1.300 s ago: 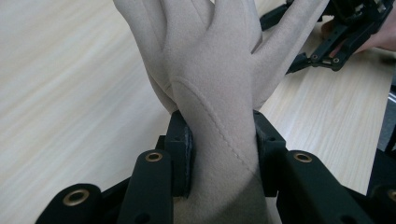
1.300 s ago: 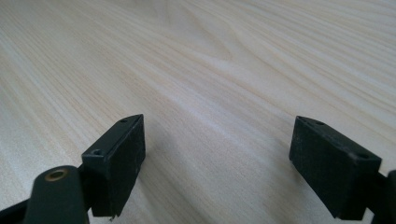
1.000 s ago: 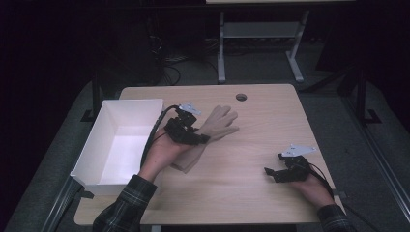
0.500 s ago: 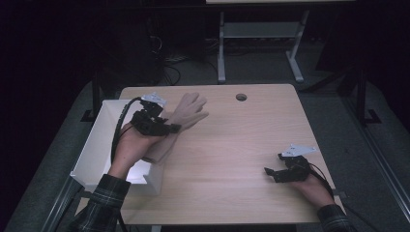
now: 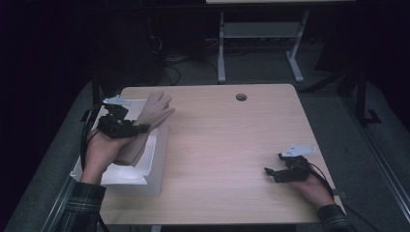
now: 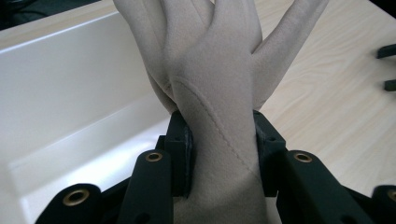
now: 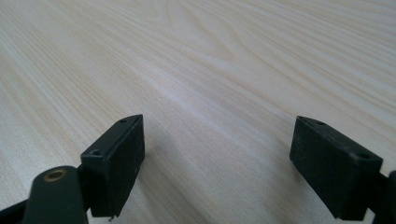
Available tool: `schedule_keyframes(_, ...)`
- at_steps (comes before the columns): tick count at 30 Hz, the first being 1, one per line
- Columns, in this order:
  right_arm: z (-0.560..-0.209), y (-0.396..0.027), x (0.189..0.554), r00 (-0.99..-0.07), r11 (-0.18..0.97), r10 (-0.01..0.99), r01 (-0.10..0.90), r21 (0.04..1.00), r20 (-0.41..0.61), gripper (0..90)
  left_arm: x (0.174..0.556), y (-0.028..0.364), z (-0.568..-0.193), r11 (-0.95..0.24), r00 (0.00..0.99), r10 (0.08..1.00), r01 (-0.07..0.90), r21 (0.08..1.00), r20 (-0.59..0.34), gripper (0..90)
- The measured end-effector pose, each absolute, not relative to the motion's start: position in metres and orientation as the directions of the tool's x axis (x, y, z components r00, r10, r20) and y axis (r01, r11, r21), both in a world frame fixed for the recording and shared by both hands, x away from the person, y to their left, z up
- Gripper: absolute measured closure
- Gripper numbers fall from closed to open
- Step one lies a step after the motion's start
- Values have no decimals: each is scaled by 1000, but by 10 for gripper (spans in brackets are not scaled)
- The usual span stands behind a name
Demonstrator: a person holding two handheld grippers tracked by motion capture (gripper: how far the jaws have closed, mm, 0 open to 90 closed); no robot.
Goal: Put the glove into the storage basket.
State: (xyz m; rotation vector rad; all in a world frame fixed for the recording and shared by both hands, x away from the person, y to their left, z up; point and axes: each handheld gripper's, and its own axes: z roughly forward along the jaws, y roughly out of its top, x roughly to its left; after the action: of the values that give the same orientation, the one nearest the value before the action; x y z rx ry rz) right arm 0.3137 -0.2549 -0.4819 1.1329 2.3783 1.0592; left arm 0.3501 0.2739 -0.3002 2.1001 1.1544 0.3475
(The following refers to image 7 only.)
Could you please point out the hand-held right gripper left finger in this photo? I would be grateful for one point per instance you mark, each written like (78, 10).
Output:
(115, 168)

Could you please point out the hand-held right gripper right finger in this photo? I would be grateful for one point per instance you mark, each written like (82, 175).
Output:
(333, 174)

